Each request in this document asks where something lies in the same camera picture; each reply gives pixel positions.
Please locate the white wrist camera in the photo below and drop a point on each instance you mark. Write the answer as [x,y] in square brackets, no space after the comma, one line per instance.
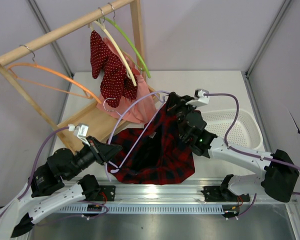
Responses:
[80,131]
[201,98]

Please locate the red polka dot skirt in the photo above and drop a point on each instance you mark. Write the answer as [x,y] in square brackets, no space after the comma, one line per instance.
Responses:
[112,90]

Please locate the red plaid skirt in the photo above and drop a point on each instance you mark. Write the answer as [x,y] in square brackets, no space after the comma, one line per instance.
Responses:
[153,154]

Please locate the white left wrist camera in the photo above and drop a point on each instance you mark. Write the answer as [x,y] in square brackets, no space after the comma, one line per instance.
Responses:
[80,131]

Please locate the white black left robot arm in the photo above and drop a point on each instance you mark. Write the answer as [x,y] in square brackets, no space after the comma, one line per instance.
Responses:
[45,192]

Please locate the white slotted cable duct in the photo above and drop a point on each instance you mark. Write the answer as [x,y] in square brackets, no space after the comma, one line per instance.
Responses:
[201,209]

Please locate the white perforated plastic basket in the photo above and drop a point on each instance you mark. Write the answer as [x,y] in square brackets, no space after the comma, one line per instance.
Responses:
[245,132]

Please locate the orange plastic hanger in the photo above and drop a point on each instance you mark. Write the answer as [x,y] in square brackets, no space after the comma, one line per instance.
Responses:
[87,94]

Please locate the cream plastic hanger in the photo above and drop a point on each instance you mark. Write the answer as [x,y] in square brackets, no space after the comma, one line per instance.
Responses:
[106,55]

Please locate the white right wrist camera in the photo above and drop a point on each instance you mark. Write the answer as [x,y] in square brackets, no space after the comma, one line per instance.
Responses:
[201,98]

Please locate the pink skirt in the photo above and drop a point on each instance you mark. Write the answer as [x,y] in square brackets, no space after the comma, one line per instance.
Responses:
[143,110]

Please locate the aluminium frame post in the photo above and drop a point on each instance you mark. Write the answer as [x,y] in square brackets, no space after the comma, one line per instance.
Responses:
[273,28]

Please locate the green plastic hanger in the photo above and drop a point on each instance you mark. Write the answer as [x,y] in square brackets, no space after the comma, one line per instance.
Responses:
[138,54]

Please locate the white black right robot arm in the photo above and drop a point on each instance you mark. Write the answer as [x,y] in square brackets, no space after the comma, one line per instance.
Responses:
[272,173]

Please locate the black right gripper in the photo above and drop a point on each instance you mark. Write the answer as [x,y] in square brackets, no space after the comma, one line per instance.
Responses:
[176,107]

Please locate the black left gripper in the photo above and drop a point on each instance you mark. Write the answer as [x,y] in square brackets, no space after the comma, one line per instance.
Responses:
[97,152]

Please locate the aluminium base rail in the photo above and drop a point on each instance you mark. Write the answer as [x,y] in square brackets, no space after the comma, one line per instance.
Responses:
[188,192]

